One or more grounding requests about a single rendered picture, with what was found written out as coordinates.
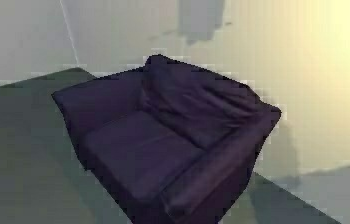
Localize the dark purple armchair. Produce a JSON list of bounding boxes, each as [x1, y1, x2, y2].
[[51, 54, 283, 224]]

